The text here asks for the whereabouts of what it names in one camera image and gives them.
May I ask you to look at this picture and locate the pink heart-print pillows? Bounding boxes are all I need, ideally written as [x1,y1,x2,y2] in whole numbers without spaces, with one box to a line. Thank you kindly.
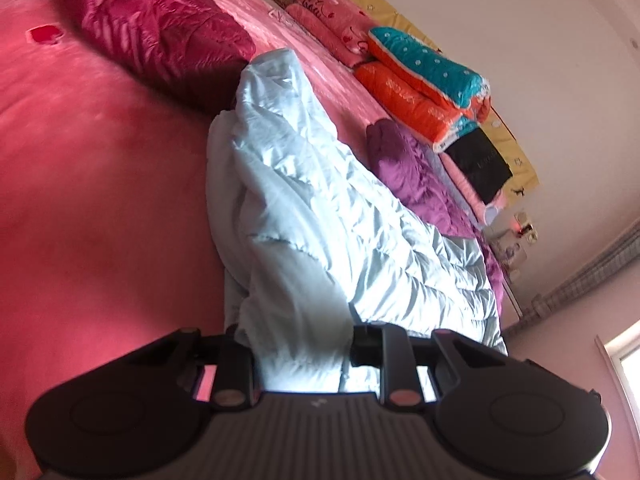
[285,0,388,68]

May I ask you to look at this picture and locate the dark red down jacket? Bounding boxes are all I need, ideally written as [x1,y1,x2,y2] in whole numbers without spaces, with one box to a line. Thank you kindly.
[42,0,257,116]

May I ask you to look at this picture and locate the white nightstand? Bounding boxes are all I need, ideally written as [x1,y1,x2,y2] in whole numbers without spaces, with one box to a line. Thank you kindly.
[482,225,531,318]

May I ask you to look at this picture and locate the yellow headboard cover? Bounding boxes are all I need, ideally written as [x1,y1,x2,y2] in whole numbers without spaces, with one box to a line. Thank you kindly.
[337,0,540,191]

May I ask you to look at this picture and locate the wall socket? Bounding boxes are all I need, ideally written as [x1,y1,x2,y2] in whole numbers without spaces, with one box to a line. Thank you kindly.
[514,212,540,246]

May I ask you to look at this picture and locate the pink folded blanket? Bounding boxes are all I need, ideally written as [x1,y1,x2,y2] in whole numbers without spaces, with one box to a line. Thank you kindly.
[440,152,508,226]

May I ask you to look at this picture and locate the light blue down jacket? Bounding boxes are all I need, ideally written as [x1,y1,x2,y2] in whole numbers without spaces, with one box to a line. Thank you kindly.
[206,49,508,393]

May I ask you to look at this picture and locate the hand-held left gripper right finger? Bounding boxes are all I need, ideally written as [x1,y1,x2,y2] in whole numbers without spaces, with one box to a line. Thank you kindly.
[349,323,503,407]

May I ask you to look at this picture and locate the window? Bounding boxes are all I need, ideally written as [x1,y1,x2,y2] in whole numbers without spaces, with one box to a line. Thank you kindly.
[595,317,640,411]

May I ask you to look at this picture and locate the black folded cloth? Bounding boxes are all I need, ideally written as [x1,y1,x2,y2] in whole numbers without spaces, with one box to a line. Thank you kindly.
[444,127,515,200]

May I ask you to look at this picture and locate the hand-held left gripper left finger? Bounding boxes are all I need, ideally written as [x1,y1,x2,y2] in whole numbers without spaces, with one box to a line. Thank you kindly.
[142,324,262,408]

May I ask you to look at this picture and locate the orange and teal folded quilt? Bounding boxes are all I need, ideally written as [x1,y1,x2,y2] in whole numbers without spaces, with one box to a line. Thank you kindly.
[354,26,493,155]

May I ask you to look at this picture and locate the grey checked curtain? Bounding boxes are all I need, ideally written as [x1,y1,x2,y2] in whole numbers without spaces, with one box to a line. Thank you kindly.
[505,220,640,333]

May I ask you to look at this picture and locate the purple down quilt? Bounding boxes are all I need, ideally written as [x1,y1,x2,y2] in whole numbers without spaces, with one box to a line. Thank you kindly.
[365,119,506,311]

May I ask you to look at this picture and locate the pink heart-print bed blanket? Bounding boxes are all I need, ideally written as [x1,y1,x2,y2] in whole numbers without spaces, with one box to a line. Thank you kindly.
[0,0,396,480]

